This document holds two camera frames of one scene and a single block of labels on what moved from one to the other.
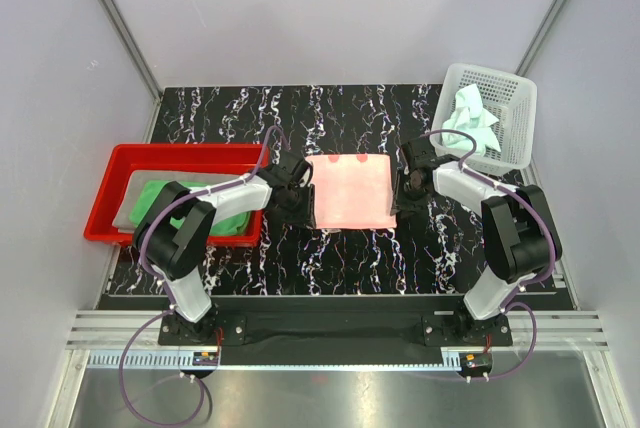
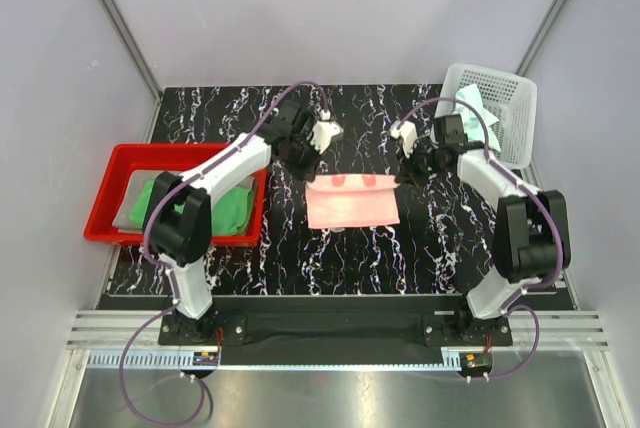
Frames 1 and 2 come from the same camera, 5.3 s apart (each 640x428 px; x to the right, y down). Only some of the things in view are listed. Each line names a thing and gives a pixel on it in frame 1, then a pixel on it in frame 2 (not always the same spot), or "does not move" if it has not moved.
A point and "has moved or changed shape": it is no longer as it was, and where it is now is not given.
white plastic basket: [508, 97] does not move
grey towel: [122, 218] does not move
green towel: [234, 226] does not move
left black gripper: [305, 216] to [306, 173]
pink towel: [353, 191] has moved or changed shape
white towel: [469, 116] does not move
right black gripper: [409, 208] to [409, 176]
